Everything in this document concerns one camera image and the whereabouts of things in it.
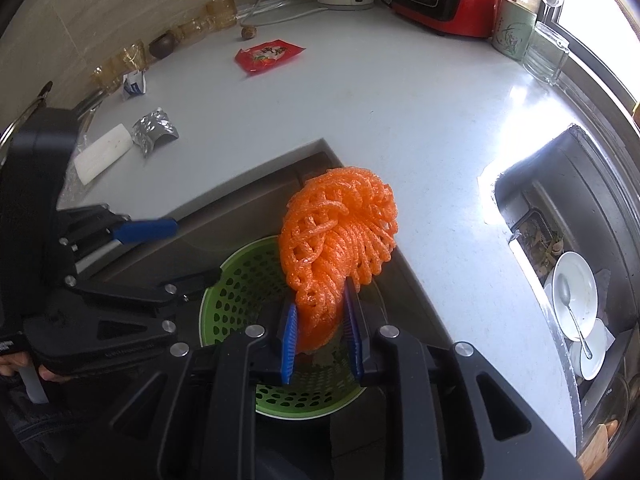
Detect person's left forearm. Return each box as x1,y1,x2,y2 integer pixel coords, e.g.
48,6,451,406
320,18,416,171
0,377,166,480

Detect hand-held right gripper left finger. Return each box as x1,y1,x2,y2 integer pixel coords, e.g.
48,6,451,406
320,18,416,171
75,302,301,480

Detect glass bowl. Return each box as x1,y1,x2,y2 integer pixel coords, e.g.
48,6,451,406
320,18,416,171
579,374,631,462

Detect person's left hand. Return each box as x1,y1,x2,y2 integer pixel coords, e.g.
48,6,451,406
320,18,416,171
0,352,76,385

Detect white plate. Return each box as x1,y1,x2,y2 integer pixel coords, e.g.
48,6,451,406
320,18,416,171
552,251,599,329

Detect window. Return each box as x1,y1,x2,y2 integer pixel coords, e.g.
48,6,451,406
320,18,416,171
520,0,640,127

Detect steel sink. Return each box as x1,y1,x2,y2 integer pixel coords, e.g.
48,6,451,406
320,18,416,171
492,124,640,462

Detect clear glass container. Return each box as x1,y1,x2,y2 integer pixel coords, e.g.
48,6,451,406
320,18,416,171
522,22,571,86

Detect amber glass teapot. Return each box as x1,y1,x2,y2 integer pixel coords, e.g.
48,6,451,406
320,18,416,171
174,17,211,46

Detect red snack packet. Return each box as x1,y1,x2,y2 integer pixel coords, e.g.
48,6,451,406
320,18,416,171
234,39,307,77

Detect silver blister pack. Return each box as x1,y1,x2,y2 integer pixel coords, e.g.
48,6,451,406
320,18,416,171
131,107,180,159

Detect orange foam fruit net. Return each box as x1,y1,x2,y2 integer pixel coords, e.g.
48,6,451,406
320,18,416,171
278,164,399,354

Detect white sponge block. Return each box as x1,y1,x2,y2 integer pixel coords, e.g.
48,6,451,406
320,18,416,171
73,123,135,185

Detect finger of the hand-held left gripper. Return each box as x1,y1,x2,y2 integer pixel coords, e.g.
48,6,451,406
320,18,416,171
59,204,179,262
25,267,222,362

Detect clear plastic bag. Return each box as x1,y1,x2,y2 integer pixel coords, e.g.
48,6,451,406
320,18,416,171
57,159,89,206

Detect white bowl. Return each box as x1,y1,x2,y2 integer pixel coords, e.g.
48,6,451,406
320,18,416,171
569,317,616,381

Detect ceramic cup with leaf print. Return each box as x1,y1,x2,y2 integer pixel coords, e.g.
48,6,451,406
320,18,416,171
490,0,539,61

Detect brown ceramic cup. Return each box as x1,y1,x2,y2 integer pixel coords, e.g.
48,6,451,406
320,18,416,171
148,31,177,60

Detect black tray with leaves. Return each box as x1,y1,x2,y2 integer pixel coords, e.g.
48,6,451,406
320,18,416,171
509,209,564,281

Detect green plastic basket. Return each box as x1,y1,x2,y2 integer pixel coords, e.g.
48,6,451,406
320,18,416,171
198,237,369,419

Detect crushed blue white carton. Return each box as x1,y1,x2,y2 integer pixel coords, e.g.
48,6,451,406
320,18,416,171
121,70,149,99

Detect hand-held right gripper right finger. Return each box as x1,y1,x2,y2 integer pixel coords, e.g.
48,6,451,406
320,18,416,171
330,280,586,480

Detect metal spoon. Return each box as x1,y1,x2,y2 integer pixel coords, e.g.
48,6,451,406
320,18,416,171
557,272,594,361

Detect ribbed amber glass cup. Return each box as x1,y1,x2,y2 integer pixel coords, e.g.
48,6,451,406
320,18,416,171
206,0,239,31

